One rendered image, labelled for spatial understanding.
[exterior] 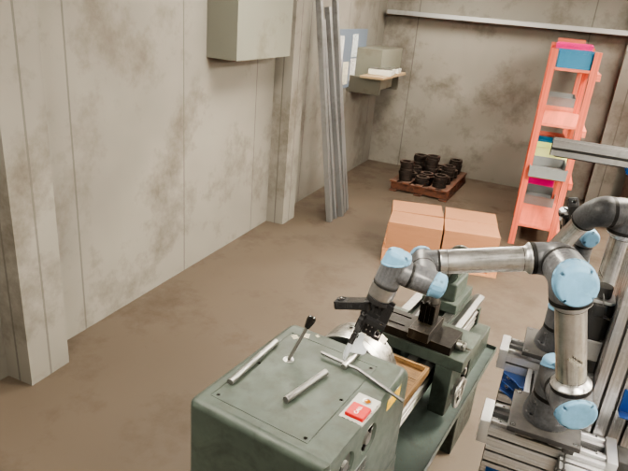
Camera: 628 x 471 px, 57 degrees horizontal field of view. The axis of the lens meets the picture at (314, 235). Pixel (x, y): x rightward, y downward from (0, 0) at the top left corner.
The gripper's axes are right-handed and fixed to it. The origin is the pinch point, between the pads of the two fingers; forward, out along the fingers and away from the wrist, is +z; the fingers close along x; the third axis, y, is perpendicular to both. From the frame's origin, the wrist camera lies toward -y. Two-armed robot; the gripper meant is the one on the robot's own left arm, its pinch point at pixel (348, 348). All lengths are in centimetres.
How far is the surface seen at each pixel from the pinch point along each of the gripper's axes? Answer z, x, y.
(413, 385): 41, 66, 28
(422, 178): 90, 638, -38
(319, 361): 17.6, 13.1, -7.9
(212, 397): 25.3, -18.8, -29.7
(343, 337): 18.1, 35.0, -5.2
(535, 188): 44, 656, 103
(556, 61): -107, 518, 44
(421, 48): -63, 774, -131
